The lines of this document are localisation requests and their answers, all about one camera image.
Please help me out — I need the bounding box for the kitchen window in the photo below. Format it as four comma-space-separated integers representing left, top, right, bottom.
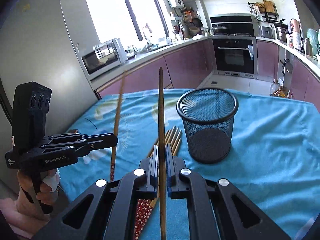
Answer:
86, 0, 169, 49

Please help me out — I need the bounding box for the left hand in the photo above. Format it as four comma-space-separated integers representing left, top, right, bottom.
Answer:
15, 170, 59, 222

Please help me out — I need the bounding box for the black mesh utensil holder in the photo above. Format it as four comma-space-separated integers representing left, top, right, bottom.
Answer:
176, 88, 239, 164

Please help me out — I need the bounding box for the silver microwave oven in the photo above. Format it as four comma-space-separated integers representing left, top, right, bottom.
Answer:
82, 38, 128, 80

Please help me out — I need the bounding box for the blue floral tablecloth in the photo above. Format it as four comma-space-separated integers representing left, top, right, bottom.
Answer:
60, 89, 319, 239

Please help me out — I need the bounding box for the cooking oil bottle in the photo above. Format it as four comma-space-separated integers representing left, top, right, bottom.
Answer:
269, 80, 286, 98

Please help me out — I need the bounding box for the built-in black oven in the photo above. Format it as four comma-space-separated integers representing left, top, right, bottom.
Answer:
213, 37, 258, 78

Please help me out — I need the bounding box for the black range hood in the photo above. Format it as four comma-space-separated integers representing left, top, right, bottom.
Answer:
210, 14, 254, 37

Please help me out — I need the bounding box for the mint green kettle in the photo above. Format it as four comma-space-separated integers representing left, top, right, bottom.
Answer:
307, 28, 318, 55

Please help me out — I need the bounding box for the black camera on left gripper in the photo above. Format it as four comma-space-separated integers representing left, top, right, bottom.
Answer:
12, 81, 52, 155

